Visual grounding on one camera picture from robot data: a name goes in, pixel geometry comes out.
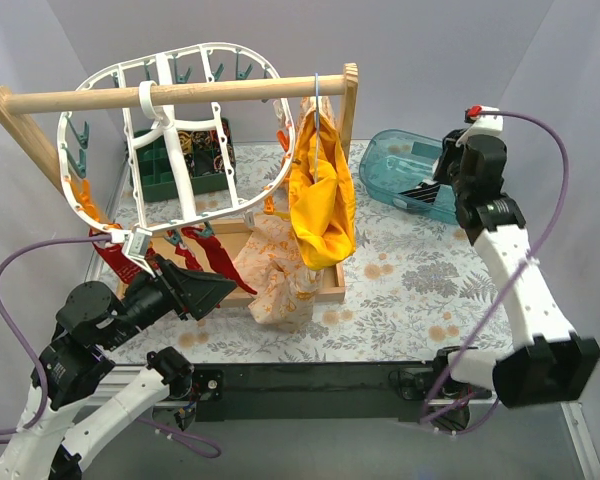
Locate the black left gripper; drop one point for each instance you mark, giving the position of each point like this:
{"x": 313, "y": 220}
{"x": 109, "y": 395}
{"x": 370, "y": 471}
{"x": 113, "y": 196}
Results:
{"x": 175, "y": 288}

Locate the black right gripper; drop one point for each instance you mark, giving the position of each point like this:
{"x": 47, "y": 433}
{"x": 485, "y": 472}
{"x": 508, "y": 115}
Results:
{"x": 443, "y": 167}

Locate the red christmas sock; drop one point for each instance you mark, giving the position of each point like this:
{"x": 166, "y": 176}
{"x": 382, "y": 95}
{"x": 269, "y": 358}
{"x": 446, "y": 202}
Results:
{"x": 124, "y": 268}
{"x": 217, "y": 256}

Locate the black white striped sock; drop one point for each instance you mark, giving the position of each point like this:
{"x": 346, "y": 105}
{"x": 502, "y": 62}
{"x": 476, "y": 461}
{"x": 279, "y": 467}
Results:
{"x": 428, "y": 192}

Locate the white clip sock hanger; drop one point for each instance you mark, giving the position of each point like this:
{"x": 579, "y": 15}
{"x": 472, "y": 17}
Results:
{"x": 179, "y": 66}

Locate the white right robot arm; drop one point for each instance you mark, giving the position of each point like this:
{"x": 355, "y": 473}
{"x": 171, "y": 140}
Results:
{"x": 549, "y": 362}

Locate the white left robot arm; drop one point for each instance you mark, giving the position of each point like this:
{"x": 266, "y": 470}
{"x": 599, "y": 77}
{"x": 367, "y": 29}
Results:
{"x": 47, "y": 442}

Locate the teal transparent plastic bin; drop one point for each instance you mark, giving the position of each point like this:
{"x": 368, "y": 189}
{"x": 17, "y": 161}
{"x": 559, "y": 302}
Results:
{"x": 397, "y": 160}

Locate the white orange patterned cloth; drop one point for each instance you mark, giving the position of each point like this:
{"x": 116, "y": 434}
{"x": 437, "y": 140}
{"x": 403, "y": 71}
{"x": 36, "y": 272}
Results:
{"x": 271, "y": 263}

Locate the wooden clothes rack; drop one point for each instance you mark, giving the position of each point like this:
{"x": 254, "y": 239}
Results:
{"x": 157, "y": 100}

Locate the yellow garment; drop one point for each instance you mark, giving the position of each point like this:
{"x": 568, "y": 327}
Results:
{"x": 323, "y": 214}

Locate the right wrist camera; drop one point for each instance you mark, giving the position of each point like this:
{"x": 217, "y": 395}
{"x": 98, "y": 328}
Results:
{"x": 481, "y": 120}

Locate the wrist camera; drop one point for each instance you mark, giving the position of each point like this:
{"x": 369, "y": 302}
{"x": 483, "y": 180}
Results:
{"x": 481, "y": 120}
{"x": 135, "y": 244}

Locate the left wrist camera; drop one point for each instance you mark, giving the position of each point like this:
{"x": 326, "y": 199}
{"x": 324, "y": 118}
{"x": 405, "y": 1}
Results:
{"x": 135, "y": 244}

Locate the blue wire hanger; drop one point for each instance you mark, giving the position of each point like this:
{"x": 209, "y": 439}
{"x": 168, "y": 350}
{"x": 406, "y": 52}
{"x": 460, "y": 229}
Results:
{"x": 317, "y": 125}

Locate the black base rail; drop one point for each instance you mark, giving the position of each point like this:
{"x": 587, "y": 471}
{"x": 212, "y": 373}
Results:
{"x": 285, "y": 391}

